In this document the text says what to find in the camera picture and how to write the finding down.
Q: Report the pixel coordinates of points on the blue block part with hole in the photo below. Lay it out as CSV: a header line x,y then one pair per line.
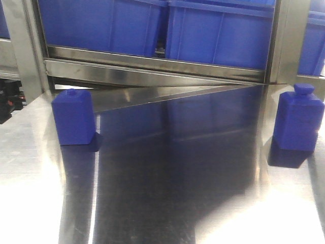
x,y
74,117

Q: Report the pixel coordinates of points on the blue block part with knob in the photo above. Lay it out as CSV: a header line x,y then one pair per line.
x,y
298,119

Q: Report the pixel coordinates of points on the left blue plastic bin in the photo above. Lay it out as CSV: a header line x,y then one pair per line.
x,y
129,27

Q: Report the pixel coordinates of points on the blue plastic bin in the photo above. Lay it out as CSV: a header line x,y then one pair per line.
x,y
221,34
129,27

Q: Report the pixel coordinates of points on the right blue plastic bin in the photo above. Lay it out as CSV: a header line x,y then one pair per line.
x,y
221,34

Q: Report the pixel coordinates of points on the black equipment with red parts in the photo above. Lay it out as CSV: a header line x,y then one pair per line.
x,y
12,98

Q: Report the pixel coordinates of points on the far right blue bin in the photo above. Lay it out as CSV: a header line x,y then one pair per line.
x,y
312,55

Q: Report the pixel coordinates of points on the far left blue bin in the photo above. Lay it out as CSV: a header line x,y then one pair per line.
x,y
4,33

